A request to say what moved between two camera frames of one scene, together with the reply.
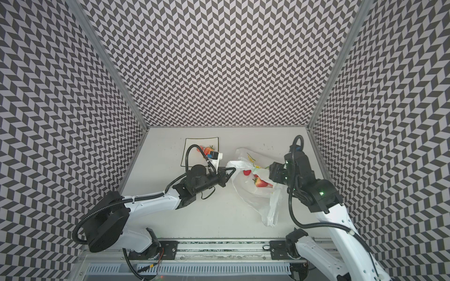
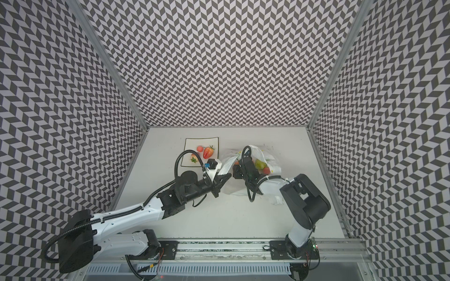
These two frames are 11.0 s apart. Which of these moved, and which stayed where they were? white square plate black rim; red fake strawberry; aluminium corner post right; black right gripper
Moved: black right gripper
Stayed: aluminium corner post right; red fake strawberry; white square plate black rim
